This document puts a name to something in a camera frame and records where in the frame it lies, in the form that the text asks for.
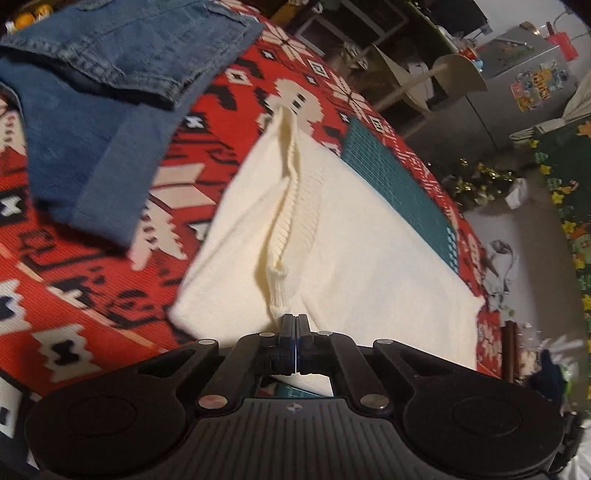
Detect beige plastic chair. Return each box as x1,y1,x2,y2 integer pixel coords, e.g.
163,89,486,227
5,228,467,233
368,43,490,114

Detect grey refrigerator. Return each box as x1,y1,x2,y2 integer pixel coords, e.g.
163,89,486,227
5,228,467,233
406,26,578,165

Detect white knit v-neck sweater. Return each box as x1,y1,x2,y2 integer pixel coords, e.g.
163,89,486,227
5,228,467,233
168,107,484,369

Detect dark wooden side table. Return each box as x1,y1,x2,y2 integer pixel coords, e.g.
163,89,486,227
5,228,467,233
501,321,519,384

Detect green cutting mat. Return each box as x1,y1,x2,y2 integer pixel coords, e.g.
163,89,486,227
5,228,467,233
276,115,461,400

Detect red patterned christmas blanket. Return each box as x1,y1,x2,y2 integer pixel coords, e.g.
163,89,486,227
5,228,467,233
0,0,505,462

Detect red paper cup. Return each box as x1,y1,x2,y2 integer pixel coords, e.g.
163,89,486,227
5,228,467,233
460,47,478,61

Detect small decorated christmas tree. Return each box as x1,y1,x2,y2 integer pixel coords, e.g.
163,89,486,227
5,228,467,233
442,158,519,212

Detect grey crumpled garment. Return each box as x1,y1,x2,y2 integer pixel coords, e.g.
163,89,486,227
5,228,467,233
483,239,518,311

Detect green christmas wall banner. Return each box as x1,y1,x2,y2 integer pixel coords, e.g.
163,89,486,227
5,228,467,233
528,117,591,402

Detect folded blue jeans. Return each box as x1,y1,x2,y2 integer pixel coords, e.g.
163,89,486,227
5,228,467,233
1,1,263,247

